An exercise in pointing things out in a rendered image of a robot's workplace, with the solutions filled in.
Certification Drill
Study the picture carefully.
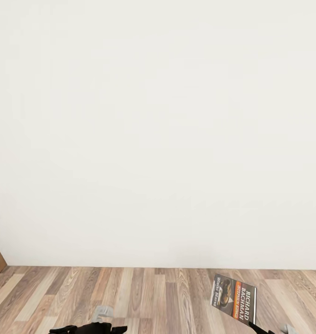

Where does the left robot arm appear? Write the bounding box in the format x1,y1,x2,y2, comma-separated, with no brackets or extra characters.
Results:
49,306,127,334

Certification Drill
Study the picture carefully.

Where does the hardback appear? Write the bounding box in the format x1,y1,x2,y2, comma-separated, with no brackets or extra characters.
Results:
210,273,257,326

